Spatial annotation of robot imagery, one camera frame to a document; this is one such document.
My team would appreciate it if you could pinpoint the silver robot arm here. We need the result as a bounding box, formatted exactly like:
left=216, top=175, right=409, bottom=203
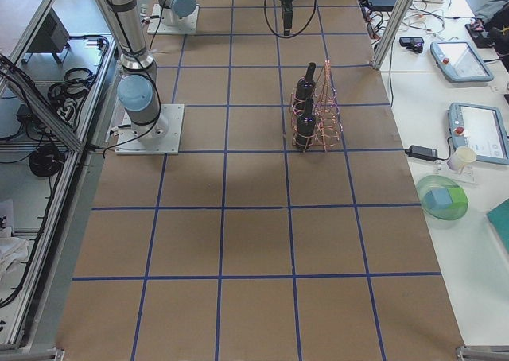
left=158, top=0, right=197, bottom=26
left=96, top=0, right=294, bottom=141

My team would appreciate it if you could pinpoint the dark wine bottle in rack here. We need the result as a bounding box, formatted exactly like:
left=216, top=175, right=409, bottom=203
left=295, top=62, right=317, bottom=101

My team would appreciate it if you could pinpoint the blue teach pendant far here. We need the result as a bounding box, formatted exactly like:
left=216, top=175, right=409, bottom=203
left=429, top=41, right=494, bottom=83

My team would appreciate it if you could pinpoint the blue teach pendant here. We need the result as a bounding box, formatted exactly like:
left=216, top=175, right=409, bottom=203
left=429, top=41, right=494, bottom=83
left=448, top=103, right=508, bottom=165

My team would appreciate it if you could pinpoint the black power adapter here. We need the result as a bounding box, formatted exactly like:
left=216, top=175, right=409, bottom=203
left=405, top=145, right=438, bottom=161

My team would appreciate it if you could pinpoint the blue teach pendant near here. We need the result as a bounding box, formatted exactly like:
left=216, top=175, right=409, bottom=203
left=448, top=103, right=508, bottom=165

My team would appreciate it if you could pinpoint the paper cup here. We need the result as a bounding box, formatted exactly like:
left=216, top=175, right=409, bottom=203
left=447, top=146, right=477, bottom=172

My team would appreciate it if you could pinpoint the blue foam cube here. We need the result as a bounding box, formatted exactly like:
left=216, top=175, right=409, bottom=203
left=422, top=188, right=452, bottom=210

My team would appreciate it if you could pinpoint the green plastic bowl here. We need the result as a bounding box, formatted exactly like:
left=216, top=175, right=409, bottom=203
left=416, top=175, right=468, bottom=220

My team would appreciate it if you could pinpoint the green foam cube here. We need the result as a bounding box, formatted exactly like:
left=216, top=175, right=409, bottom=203
left=446, top=187, right=468, bottom=208

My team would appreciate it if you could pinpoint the copper wire wine rack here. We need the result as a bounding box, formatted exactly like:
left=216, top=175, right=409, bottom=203
left=290, top=60, right=343, bottom=153

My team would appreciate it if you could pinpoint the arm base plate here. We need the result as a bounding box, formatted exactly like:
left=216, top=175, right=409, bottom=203
left=147, top=4, right=200, bottom=35
left=115, top=104, right=185, bottom=155

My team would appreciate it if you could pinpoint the aluminium frame post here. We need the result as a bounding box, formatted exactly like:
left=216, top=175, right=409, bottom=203
left=371, top=0, right=413, bottom=70

